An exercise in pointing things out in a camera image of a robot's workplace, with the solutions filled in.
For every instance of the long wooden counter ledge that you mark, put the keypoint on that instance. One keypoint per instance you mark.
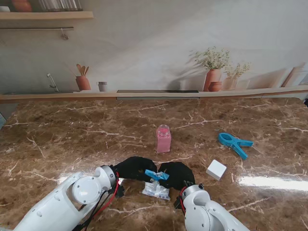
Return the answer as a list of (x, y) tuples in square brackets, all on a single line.
[(72, 96)]

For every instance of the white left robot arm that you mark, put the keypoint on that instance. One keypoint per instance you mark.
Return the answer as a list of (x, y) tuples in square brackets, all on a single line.
[(62, 204)]

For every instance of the wooden wall shelf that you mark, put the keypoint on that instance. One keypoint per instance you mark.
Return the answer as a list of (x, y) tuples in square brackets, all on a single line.
[(48, 15)]

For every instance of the small round terracotta pot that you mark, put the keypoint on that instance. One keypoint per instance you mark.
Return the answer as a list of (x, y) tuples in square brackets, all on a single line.
[(215, 87)]

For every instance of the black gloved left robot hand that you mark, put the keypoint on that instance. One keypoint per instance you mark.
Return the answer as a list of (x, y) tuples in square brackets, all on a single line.
[(132, 169)]

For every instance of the glass jars on shelf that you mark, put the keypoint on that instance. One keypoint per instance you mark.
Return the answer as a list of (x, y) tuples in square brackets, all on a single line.
[(60, 4)]

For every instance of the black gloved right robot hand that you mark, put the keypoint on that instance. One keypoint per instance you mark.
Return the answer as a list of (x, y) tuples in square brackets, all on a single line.
[(179, 174)]

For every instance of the blue plastic bag clip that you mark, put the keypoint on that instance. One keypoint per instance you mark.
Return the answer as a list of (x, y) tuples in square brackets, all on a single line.
[(234, 143)]

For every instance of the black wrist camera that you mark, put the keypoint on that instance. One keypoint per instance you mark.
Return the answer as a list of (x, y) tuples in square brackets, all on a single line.
[(119, 191), (178, 202)]

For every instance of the white blue salt bag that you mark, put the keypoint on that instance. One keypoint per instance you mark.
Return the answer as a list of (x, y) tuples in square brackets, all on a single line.
[(155, 190)]

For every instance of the clear bottle with pink seasoning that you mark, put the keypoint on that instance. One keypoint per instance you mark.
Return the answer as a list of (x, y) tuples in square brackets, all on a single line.
[(163, 142)]

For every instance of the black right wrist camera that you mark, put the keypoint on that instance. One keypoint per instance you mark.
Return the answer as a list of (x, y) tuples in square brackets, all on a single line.
[(178, 202)]

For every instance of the round terracotta jar on shelf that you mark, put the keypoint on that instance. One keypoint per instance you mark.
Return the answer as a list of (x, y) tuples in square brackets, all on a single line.
[(21, 5)]

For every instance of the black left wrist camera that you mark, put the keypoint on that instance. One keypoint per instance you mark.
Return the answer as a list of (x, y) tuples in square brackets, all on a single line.
[(119, 191)]

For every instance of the white square bottle cap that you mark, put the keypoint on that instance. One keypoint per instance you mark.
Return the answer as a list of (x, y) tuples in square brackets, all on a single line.
[(216, 169)]

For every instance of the leaning wooden cutting boards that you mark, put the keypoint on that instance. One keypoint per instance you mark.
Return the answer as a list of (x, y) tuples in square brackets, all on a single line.
[(293, 77)]

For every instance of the pale vase with flowers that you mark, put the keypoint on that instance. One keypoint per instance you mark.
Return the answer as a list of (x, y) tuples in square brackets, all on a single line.
[(232, 83)]

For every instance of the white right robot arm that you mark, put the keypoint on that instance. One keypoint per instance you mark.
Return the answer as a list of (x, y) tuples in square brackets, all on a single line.
[(204, 211)]

